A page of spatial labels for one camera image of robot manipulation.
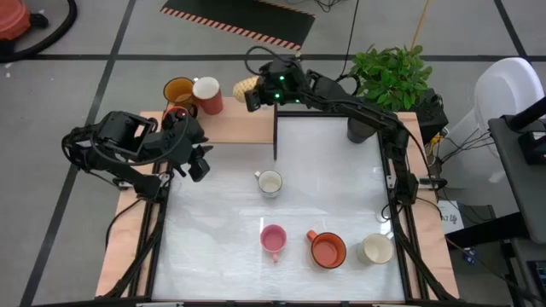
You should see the pink mug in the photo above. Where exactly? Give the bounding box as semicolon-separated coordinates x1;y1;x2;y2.
259;224;288;264

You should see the dark plant pot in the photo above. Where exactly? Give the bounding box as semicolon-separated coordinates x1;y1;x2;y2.
346;117;379;144

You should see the green leafy plant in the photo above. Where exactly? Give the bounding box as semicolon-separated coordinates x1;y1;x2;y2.
348;43;433;115

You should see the wide orange mug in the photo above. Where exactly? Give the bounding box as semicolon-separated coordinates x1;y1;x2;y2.
305;229;347;269

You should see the thin black floor cable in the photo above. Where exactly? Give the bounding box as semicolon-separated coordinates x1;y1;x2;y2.
339;0;360;78

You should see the amber yellow mug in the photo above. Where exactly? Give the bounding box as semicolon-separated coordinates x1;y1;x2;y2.
163;76;198;113

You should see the black equipment box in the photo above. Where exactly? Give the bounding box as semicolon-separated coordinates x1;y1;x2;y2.
400;87;450;144

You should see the wooden side board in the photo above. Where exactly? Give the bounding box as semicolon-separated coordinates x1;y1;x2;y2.
94;111;171;298
383;111;460;299

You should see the white chair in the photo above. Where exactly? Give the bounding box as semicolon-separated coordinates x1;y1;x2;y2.
441;56;546;191

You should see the red mug with white inside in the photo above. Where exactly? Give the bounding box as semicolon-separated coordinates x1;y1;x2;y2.
191;75;224;116

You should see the small white mug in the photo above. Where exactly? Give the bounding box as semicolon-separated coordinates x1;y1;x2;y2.
254;169;284;198

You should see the cream mug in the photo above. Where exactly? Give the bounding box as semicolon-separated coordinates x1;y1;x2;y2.
356;232;396;265

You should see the wooden shelf with black ends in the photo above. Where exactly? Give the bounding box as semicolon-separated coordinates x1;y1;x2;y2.
164;91;279;161

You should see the black mug with red inside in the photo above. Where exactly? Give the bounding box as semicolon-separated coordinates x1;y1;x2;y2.
161;105;200;129

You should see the black aluminium table frame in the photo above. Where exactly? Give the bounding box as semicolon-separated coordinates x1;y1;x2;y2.
102;111;457;307

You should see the red vacuum cleaner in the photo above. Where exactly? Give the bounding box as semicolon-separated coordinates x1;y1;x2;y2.
0;0;49;43

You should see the black mat with striped edge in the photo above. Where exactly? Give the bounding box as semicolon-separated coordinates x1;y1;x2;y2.
160;0;316;52

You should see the black desk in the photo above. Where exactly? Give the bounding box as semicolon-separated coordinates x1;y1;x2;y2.
487;96;546;244

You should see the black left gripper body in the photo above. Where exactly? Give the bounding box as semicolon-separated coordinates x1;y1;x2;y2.
147;111;211;183

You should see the beige patterned mug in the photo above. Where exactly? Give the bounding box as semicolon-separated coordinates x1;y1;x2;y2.
232;75;261;103

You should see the black vacuum hose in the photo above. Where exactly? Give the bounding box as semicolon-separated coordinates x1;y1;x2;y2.
0;0;78;64

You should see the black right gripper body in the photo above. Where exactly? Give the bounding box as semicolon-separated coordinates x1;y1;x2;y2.
245;55;307;113

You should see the yellow floor cable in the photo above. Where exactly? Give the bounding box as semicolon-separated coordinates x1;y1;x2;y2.
409;0;430;49

